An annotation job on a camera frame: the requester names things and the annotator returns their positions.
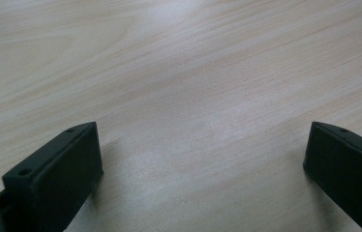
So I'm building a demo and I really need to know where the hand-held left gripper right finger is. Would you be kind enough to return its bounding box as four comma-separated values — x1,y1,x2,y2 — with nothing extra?
302,121,362,232

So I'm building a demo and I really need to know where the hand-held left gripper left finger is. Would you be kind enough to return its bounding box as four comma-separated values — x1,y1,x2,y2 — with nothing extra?
0,121,105,232

